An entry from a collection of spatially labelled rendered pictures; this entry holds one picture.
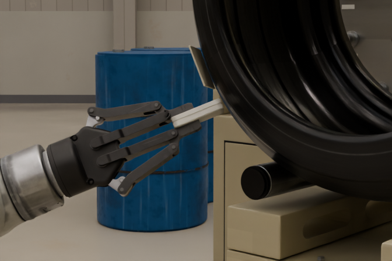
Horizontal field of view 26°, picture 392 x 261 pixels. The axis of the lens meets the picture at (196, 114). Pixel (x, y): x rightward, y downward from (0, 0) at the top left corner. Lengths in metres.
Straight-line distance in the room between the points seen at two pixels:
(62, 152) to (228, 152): 0.86
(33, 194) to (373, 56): 0.88
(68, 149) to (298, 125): 0.30
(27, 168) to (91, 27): 11.01
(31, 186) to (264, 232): 0.30
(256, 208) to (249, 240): 0.04
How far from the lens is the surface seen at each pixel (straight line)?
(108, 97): 4.57
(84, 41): 12.11
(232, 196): 1.93
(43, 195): 1.10
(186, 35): 11.98
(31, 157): 1.11
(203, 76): 1.14
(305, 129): 1.03
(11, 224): 1.13
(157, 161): 1.11
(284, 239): 1.10
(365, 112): 1.29
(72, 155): 1.10
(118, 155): 1.11
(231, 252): 1.15
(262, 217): 1.10
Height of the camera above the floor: 1.10
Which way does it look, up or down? 6 degrees down
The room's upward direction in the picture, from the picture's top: straight up
